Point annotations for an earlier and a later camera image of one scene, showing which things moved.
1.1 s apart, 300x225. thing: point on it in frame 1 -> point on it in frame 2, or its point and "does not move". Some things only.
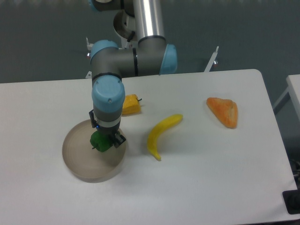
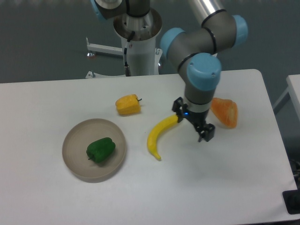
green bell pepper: [102, 141] -> [101, 150]
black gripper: [111, 131] -> [197, 119]
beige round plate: [85, 162] does not move
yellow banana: [165, 123] does not move
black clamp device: [292, 200] does not move
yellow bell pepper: [131, 105] does not move
